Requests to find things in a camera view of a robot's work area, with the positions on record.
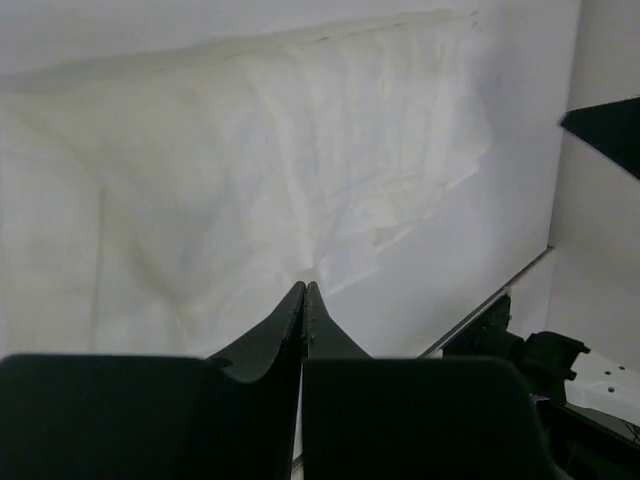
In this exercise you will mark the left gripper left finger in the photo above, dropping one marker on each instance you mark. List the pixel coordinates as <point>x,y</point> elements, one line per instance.
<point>231,415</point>

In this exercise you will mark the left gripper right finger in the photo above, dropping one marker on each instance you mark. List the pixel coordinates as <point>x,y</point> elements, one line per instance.
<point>451,418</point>

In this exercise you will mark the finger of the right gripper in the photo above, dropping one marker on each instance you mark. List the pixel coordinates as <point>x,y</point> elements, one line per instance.
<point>612,129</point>

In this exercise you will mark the white pleated skirt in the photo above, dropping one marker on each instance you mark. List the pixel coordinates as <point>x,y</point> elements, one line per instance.
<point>164,203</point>

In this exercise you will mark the aluminium table frame rail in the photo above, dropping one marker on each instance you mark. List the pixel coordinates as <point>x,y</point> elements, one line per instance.
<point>530,295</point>

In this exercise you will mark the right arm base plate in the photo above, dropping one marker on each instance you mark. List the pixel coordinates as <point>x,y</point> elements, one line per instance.
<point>585,443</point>

